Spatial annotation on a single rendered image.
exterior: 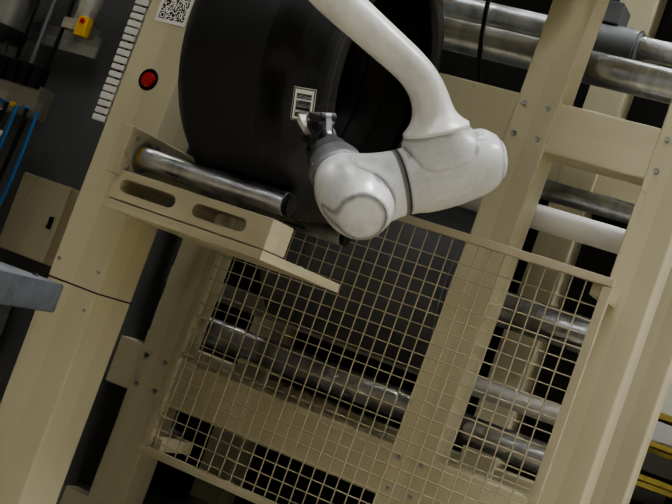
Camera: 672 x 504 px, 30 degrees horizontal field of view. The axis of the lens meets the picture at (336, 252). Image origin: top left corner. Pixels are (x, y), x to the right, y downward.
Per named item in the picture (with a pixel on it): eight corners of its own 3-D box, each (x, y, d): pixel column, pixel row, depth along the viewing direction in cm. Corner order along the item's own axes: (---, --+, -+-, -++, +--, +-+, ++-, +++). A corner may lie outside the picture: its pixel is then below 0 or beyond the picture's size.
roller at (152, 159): (133, 172, 244) (132, 151, 241) (147, 163, 247) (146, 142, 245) (284, 221, 229) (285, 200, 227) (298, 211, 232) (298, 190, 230)
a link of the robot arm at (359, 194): (314, 218, 195) (395, 199, 197) (336, 260, 182) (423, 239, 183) (303, 154, 191) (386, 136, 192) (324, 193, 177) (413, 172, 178)
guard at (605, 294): (136, 450, 285) (242, 163, 289) (140, 451, 286) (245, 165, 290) (498, 612, 247) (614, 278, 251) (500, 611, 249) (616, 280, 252)
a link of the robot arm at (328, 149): (310, 205, 194) (303, 191, 200) (367, 206, 197) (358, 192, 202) (316, 150, 191) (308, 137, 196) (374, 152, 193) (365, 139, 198)
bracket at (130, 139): (104, 169, 240) (122, 122, 240) (203, 215, 276) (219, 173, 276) (118, 174, 238) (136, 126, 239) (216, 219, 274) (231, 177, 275)
